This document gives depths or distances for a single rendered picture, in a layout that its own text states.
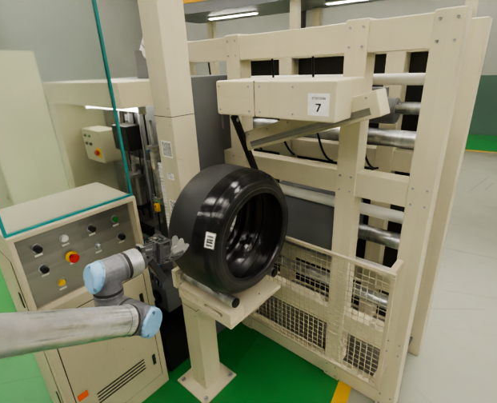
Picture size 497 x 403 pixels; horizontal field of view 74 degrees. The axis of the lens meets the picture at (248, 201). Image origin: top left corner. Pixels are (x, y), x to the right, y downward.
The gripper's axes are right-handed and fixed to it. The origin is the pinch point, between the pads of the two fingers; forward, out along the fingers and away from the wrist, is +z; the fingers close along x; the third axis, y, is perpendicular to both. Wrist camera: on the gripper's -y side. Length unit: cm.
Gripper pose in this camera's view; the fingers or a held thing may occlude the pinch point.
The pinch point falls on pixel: (186, 247)
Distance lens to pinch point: 129.3
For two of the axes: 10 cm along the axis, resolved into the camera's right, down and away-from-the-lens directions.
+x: -7.6, -2.2, 6.1
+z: 6.5, -2.2, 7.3
